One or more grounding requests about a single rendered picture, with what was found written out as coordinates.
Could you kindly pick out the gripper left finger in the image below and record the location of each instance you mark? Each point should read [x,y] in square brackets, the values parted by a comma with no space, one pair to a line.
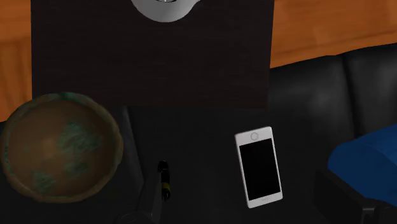
[152,201]

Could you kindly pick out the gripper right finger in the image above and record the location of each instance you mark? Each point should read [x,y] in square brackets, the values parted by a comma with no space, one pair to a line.
[341,204]

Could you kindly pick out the black pen with yellow band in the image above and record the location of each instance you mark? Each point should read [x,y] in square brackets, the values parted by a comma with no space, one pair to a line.
[164,178]

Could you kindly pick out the blue cushion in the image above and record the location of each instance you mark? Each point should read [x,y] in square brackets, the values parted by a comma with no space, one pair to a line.
[369,161]

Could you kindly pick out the white smartphone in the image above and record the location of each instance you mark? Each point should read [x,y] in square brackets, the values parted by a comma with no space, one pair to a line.
[260,169]

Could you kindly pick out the brown green-mottled bowl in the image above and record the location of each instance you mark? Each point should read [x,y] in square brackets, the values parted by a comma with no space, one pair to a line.
[59,149]

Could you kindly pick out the black leather sofa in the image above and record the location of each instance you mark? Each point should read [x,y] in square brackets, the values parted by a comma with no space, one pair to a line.
[310,96]

